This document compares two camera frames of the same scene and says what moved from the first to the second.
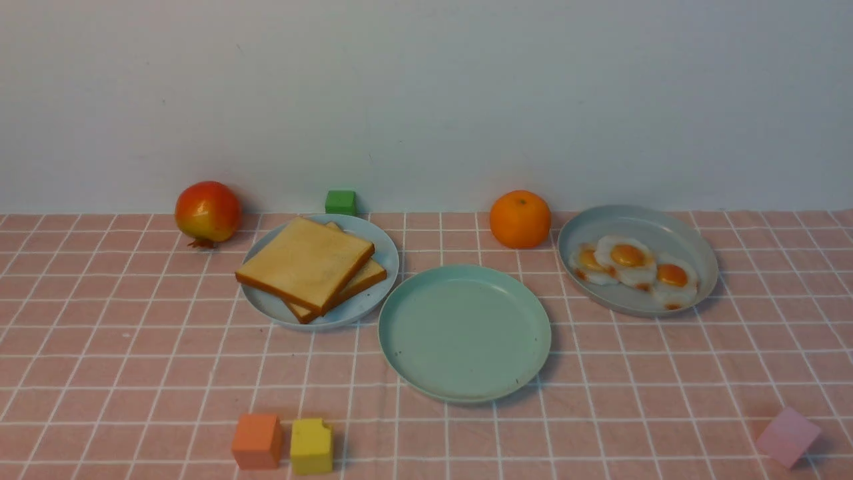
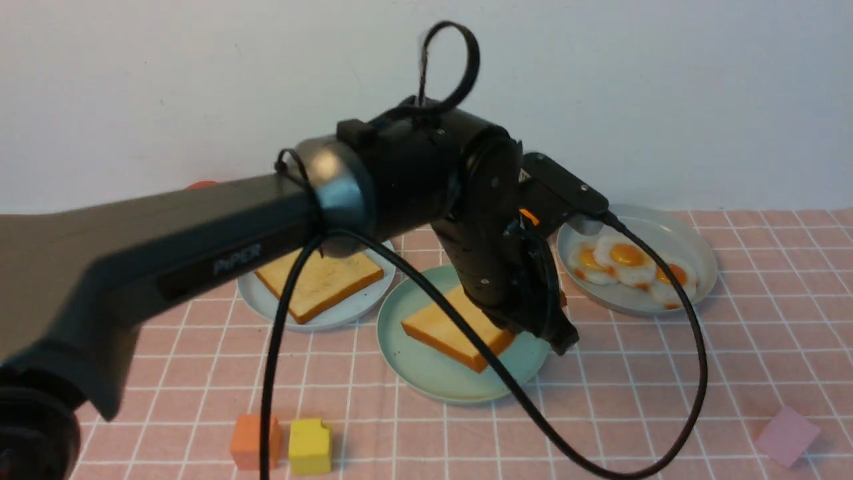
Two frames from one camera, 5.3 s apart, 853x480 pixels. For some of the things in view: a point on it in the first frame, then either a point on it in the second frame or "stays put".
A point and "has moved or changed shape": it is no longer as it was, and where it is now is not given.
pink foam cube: [789, 437] stays put
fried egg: [634, 262] stays put
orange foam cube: [256, 441] stays put
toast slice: [306, 262] to [491, 336]
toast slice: [334, 226] has moved or changed shape
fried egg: [585, 265] stays put
